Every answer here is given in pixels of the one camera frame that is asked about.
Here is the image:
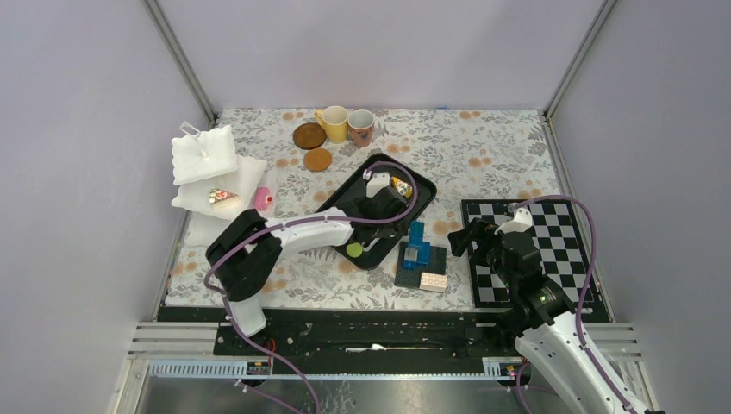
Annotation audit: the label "black lego baseplate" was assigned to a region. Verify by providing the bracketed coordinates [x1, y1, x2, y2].
[394, 241, 447, 290]

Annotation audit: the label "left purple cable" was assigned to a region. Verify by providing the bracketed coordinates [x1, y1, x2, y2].
[203, 160, 419, 414]

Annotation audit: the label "beige lego brick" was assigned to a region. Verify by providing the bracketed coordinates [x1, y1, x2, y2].
[418, 272, 447, 293]

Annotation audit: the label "green round cookie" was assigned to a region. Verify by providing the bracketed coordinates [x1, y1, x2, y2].
[346, 242, 364, 258]

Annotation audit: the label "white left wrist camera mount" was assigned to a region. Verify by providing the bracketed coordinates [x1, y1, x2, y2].
[363, 170, 390, 198]

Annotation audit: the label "black serving tray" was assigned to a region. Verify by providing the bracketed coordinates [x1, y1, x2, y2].
[318, 154, 437, 270]

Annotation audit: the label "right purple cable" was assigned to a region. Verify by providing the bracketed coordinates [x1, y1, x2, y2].
[514, 194, 640, 414]

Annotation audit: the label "silver tongs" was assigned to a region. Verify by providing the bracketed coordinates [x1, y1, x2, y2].
[362, 238, 382, 253]

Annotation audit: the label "pink patterned mug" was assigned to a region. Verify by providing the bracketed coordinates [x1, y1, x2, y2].
[347, 109, 375, 147]

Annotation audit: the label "pink square cake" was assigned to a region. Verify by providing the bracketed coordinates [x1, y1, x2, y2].
[253, 186, 273, 211]

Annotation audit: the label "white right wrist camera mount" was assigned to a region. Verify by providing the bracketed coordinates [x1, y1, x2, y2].
[495, 207, 534, 235]

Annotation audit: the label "purple cable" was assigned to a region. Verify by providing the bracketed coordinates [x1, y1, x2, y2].
[203, 160, 419, 414]
[514, 194, 640, 414]

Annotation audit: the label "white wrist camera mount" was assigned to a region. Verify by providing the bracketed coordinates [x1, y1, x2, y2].
[363, 170, 390, 198]
[495, 207, 534, 235]

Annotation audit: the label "white tiered dessert stand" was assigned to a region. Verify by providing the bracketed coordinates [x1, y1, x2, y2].
[172, 122, 278, 247]

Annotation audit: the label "yellow cake slice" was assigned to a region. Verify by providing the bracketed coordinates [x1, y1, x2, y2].
[390, 177, 414, 199]

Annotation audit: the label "black white checkerboard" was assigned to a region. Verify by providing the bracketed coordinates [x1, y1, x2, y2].
[461, 199, 589, 309]

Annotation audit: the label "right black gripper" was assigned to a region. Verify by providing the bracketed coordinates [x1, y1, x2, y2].
[446, 217, 516, 289]

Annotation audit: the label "yellow mug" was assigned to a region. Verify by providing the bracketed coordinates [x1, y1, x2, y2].
[315, 105, 349, 144]

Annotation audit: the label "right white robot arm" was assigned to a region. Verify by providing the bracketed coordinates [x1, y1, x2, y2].
[448, 209, 652, 413]

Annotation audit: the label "light brown round coaster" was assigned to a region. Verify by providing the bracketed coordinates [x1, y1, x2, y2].
[303, 147, 332, 172]

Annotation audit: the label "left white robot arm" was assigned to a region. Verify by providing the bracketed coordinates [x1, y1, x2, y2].
[204, 185, 417, 354]

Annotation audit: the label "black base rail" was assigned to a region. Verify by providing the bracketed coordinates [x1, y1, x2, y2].
[213, 308, 529, 375]

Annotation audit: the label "dark brown round coaster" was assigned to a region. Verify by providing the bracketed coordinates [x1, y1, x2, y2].
[293, 122, 327, 150]

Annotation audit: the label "blue lego block stack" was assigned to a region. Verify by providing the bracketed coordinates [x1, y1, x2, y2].
[402, 221, 431, 270]

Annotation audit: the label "white strawberry cake slice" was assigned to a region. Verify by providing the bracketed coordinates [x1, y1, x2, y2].
[209, 188, 241, 210]

